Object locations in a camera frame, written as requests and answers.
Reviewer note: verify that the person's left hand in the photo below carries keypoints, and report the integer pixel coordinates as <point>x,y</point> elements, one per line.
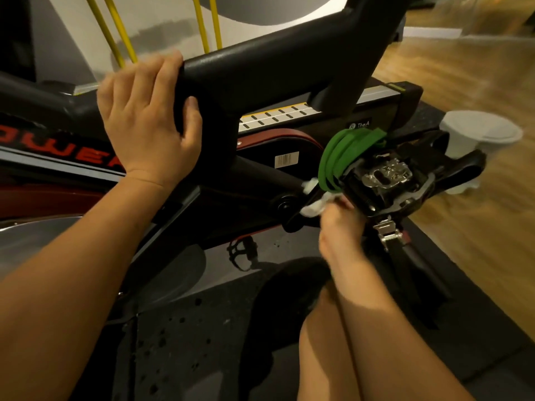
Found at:
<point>142,129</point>

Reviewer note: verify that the person's left forearm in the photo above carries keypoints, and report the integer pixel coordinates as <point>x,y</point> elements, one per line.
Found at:
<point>62,288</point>

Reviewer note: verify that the black exercise bike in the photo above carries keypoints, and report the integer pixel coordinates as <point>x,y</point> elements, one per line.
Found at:
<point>271,66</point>

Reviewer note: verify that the white cleaning cloth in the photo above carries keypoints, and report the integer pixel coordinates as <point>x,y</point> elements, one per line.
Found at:
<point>311,210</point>

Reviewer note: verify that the yellow rod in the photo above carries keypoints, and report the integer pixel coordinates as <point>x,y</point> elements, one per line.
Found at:
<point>121,29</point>
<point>201,24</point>
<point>215,22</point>
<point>104,31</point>

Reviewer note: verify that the white plastic container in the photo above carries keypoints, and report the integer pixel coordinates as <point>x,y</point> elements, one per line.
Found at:
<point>480,133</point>

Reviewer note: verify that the person's left little finger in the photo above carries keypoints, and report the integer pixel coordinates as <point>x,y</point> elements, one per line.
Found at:
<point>104,95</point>

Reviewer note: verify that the person's right fingers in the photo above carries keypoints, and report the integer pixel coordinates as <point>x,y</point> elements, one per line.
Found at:
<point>338,212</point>

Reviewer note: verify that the person's right hand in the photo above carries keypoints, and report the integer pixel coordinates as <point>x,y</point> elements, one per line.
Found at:
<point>340,233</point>

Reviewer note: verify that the person's right forearm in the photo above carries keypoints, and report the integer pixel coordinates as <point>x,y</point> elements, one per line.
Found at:
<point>384,329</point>

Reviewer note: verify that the green resistance band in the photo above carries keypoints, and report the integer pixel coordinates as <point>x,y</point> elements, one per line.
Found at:
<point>334,162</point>

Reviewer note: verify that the person's left thumb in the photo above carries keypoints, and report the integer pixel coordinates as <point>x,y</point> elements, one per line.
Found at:
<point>192,125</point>

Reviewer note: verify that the black rubber floor mat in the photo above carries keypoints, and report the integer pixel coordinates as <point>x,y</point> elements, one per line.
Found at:
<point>200,329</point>

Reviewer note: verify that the black pedal with metal clip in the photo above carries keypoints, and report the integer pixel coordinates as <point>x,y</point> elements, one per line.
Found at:
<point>388,175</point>

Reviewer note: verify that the person's left middle finger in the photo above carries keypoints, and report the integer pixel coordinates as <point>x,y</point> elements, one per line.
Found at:
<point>144,79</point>

